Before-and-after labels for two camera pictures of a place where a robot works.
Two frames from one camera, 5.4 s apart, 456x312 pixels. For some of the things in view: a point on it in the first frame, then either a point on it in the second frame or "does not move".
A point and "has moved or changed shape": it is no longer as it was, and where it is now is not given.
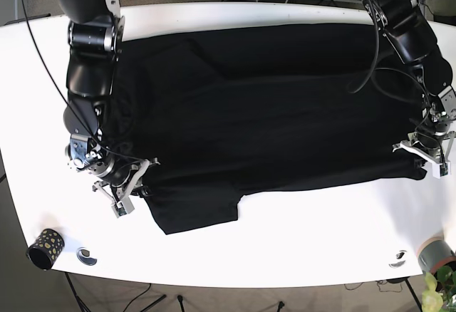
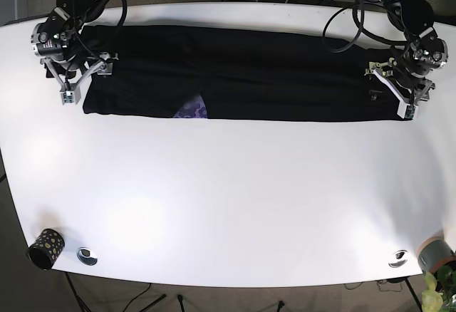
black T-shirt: x=210 y=108 has moved or changed shape
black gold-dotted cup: x=45 y=248 does not move
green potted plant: x=444 y=300 does not move
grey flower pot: x=434 y=253 does not move
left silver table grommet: x=83 y=255 does not move
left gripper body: x=120 y=181 -> x=71 y=74
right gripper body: x=434 y=148 -> x=408 y=90
